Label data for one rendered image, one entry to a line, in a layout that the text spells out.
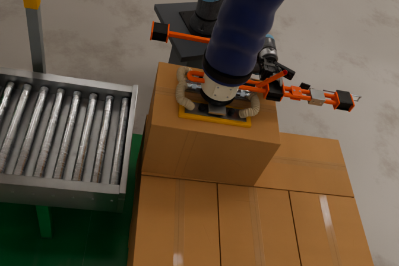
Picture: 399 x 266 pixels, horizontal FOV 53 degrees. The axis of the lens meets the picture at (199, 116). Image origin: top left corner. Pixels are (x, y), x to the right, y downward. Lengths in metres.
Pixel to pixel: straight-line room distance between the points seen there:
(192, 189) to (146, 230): 0.33
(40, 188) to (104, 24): 2.01
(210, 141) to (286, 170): 0.64
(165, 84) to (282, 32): 2.43
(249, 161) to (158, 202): 0.49
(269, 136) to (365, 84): 2.34
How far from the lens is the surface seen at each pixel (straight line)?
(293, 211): 2.22
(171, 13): 2.67
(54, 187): 1.98
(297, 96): 1.92
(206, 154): 1.93
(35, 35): 2.41
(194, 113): 1.81
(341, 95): 2.03
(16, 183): 2.01
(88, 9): 3.83
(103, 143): 2.16
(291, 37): 4.19
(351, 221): 2.37
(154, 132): 1.81
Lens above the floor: 2.33
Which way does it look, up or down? 49 degrees down
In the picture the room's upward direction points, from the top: 20 degrees clockwise
